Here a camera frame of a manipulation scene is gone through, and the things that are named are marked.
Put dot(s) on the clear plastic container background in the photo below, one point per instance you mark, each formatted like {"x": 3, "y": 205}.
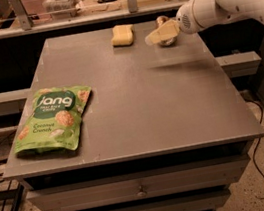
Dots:
{"x": 61, "y": 9}

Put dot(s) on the grey drawer cabinet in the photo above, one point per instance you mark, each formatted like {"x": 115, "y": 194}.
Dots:
{"x": 168, "y": 119}

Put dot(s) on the orange soda can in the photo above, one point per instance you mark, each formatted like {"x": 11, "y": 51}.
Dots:
{"x": 160, "y": 21}

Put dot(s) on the green rice chip bag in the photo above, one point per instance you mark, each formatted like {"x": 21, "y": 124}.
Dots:
{"x": 55, "y": 120}

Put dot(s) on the metal shelf rail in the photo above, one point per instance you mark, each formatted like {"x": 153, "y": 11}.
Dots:
{"x": 34, "y": 19}

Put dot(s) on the yellow sponge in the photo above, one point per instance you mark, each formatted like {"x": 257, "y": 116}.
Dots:
{"x": 122, "y": 35}

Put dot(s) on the top drawer knob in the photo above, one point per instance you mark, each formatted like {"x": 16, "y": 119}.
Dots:
{"x": 141, "y": 192}

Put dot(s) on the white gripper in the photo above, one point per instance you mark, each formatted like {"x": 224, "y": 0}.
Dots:
{"x": 185, "y": 20}

